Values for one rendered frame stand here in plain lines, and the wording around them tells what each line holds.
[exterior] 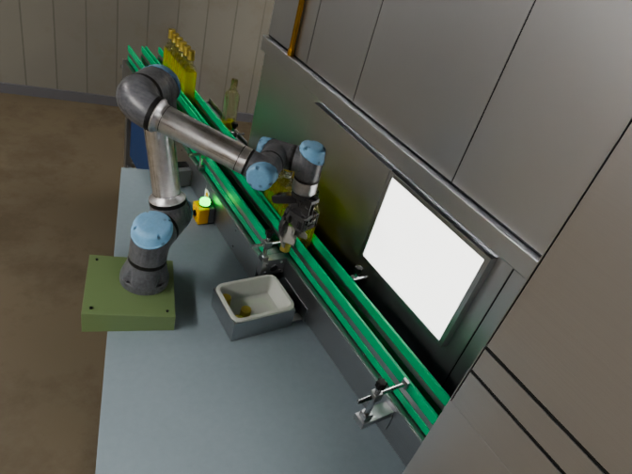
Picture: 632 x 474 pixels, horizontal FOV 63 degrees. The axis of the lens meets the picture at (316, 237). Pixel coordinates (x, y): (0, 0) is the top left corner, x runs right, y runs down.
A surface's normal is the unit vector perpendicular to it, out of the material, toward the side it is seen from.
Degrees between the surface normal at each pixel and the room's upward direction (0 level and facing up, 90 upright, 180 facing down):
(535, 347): 90
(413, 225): 90
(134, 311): 4
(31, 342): 0
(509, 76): 90
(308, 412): 0
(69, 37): 90
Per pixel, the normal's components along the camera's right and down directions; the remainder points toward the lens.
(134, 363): 0.24, -0.79
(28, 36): 0.24, 0.62
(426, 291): -0.83, 0.14
